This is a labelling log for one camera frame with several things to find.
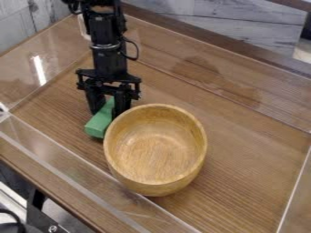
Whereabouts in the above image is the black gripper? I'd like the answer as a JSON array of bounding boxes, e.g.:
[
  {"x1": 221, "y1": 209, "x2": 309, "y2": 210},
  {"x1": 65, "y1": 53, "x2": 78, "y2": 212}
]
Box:
[{"x1": 74, "y1": 42, "x2": 141, "y2": 117}]

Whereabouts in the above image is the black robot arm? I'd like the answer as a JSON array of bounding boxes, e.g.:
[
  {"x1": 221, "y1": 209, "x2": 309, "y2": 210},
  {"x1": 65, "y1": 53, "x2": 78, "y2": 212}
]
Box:
[{"x1": 61, "y1": 0, "x2": 141, "y2": 118}]

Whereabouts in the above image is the black cable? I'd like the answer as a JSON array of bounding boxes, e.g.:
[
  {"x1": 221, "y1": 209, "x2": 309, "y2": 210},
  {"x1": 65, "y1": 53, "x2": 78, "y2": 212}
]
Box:
[{"x1": 0, "y1": 208, "x2": 28, "y2": 233}]

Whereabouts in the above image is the green rectangular block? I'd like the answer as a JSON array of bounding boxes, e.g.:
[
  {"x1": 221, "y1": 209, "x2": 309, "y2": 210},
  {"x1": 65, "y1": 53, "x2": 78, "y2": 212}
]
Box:
[{"x1": 84, "y1": 97, "x2": 114, "y2": 138}]

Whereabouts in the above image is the black table leg bracket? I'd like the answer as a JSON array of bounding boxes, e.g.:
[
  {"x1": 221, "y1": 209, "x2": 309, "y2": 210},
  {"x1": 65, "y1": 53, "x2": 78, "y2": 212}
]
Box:
[{"x1": 26, "y1": 188, "x2": 69, "y2": 233}]

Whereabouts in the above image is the clear acrylic tray wall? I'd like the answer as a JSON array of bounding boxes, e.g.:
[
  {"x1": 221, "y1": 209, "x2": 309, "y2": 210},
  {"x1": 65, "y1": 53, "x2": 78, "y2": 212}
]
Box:
[{"x1": 0, "y1": 106, "x2": 200, "y2": 233}]

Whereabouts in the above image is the brown wooden bowl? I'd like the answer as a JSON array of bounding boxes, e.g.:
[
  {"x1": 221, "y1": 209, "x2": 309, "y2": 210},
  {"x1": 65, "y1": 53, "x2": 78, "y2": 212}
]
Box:
[{"x1": 102, "y1": 104, "x2": 208, "y2": 197}]

